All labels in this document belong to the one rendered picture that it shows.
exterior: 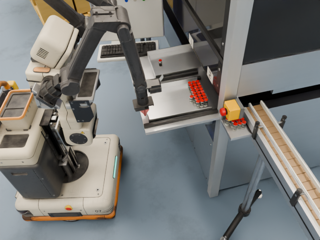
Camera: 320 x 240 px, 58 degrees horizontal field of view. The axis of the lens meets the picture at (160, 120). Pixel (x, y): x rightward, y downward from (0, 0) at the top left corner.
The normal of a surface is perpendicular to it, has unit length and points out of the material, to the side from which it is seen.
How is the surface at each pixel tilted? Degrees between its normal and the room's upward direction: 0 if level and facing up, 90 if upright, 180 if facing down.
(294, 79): 90
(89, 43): 104
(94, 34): 110
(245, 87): 90
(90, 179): 0
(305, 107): 90
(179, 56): 0
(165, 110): 0
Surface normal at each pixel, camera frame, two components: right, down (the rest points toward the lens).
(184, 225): -0.06, -0.67
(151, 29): 0.04, 0.74
